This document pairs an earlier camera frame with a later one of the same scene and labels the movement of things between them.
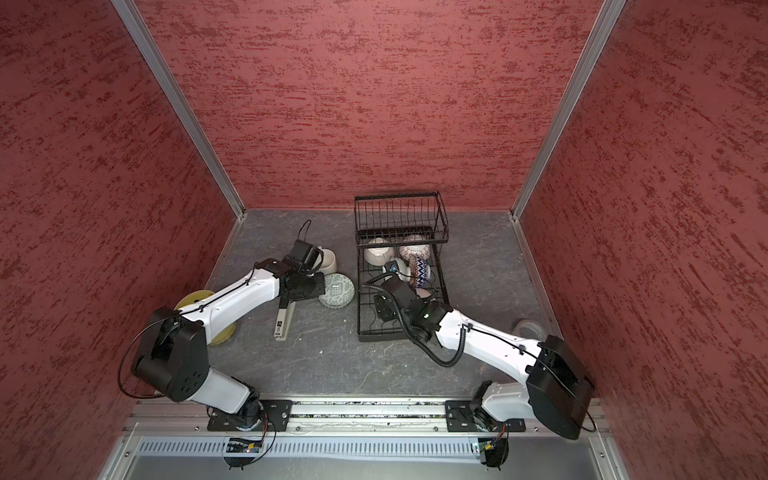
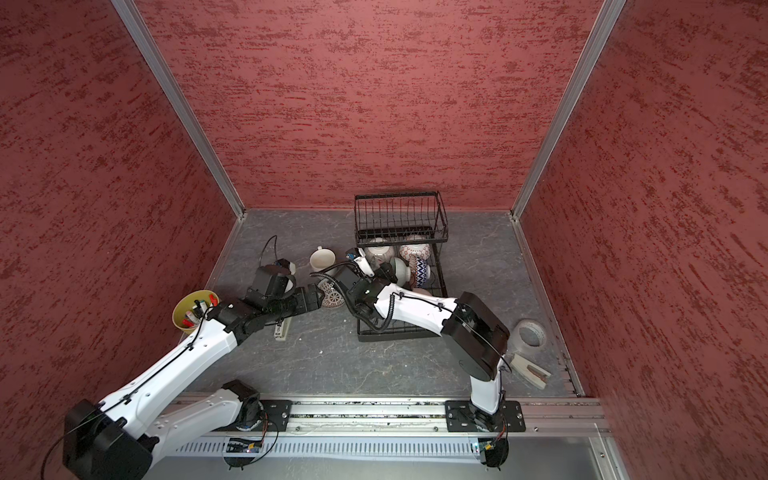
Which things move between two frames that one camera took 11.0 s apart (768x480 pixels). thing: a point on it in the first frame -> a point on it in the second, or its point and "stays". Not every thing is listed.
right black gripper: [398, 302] -> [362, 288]
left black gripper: [319, 289] -> [302, 304]
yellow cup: [197, 296] stays
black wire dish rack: [400, 272] stays
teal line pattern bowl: [401, 269] stays
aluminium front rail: [322, 416] stays
